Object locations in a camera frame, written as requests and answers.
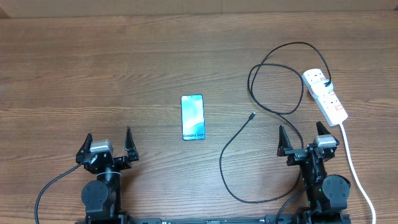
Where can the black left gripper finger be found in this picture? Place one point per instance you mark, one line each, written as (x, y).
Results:
(130, 147)
(86, 145)

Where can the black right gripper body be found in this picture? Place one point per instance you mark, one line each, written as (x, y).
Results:
(294, 157)

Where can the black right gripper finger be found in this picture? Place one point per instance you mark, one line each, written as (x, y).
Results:
(322, 130)
(284, 146)

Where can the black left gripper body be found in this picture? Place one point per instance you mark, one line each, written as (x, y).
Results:
(122, 162)

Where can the Samsung Galaxy smartphone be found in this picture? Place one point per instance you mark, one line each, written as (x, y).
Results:
(193, 117)

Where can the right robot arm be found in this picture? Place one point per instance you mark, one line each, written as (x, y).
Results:
(327, 194)

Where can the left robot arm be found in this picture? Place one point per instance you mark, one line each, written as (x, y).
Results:
(102, 197)

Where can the white charger adapter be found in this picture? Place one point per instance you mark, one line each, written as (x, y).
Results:
(321, 88)

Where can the white power strip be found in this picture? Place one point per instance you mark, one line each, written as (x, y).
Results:
(329, 105)

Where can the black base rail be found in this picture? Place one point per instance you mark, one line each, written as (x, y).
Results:
(268, 219)

